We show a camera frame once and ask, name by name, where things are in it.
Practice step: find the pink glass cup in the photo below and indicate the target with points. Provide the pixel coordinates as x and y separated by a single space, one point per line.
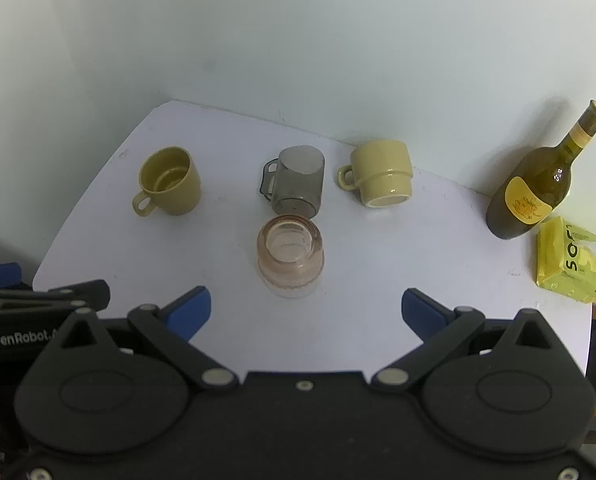
290 272

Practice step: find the green glass bottle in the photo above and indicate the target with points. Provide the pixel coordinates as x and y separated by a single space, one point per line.
533 186

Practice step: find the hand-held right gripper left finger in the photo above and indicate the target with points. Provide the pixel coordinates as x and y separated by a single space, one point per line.
190 311

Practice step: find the grey translucent mug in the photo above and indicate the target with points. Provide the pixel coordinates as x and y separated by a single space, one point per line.
298 191

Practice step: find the yellow packet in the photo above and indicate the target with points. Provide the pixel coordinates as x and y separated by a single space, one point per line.
563 262

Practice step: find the olive yellow mug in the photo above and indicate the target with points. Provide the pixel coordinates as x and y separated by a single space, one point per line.
178 191

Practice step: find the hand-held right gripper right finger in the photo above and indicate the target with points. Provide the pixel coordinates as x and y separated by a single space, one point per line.
422 311

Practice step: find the pale yellow mug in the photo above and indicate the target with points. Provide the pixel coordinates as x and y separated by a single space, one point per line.
383 176

